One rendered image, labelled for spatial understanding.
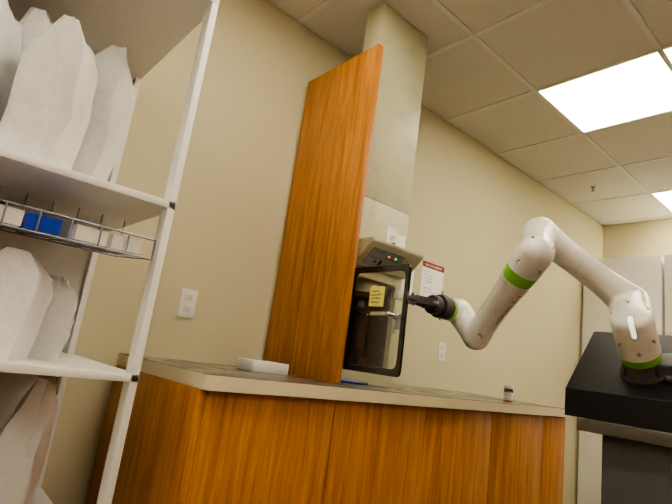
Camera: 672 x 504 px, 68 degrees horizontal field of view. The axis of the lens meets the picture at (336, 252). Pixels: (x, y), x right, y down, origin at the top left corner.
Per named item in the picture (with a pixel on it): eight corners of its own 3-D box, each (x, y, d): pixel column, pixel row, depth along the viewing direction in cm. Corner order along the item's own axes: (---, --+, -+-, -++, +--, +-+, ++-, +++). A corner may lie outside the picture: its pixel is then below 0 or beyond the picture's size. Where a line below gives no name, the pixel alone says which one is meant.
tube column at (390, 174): (321, 202, 226) (348, 25, 246) (371, 221, 246) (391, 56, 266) (359, 193, 207) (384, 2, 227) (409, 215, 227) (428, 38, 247)
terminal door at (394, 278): (341, 368, 192) (354, 268, 200) (400, 378, 169) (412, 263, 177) (339, 368, 191) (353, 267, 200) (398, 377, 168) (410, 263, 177)
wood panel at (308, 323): (261, 368, 216) (308, 81, 246) (266, 369, 218) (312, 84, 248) (334, 382, 179) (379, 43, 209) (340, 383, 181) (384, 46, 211)
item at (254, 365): (235, 368, 188) (237, 357, 188) (270, 371, 197) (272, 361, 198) (251, 371, 178) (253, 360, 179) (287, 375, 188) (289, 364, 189)
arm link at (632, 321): (659, 340, 175) (648, 294, 169) (665, 368, 162) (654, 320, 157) (618, 344, 182) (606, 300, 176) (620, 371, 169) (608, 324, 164)
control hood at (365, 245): (349, 262, 201) (353, 239, 203) (402, 279, 221) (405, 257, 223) (369, 261, 192) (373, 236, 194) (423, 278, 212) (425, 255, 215)
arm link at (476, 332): (518, 267, 183) (496, 267, 178) (537, 289, 175) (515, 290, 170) (472, 332, 204) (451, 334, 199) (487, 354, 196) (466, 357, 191)
